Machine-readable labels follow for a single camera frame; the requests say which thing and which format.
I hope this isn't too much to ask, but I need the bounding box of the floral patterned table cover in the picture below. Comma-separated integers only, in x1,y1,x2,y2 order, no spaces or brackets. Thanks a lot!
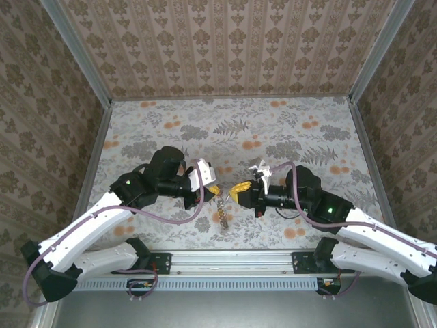
73,96,399,250

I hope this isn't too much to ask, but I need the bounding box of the grey steel sheet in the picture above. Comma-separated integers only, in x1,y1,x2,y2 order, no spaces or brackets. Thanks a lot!
51,290,421,328

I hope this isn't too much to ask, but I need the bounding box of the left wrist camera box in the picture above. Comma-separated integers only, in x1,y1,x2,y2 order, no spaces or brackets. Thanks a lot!
185,157,218,192

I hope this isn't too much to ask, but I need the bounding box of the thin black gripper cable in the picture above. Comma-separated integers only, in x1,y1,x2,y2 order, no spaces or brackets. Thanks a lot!
275,208,303,220

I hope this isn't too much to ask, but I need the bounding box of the aluminium mounting rail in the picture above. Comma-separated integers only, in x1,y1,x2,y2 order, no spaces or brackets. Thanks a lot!
78,249,416,274

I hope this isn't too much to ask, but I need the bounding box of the aluminium table side rail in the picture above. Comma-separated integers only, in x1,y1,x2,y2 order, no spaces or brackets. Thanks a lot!
73,100,114,219
347,97,404,240

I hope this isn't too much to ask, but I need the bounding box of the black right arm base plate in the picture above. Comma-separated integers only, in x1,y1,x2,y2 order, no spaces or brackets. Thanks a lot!
292,251,356,275

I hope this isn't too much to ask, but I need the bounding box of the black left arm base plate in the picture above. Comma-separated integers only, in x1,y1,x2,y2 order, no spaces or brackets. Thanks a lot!
111,251,172,275

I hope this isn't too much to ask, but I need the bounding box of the grey slotted cable duct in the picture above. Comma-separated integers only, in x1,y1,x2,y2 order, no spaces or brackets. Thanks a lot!
73,277,322,292

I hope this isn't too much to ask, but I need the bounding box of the black connector box with wires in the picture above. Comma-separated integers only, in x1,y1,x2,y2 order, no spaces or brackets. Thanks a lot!
126,278,155,297
316,277,342,297

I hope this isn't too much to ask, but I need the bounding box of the aluminium corner post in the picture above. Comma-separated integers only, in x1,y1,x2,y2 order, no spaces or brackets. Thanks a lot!
40,0,113,109
348,0,416,103

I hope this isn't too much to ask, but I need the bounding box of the aluminium frame bar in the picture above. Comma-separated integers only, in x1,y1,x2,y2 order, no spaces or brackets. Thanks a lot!
30,300,66,328
409,293,437,328

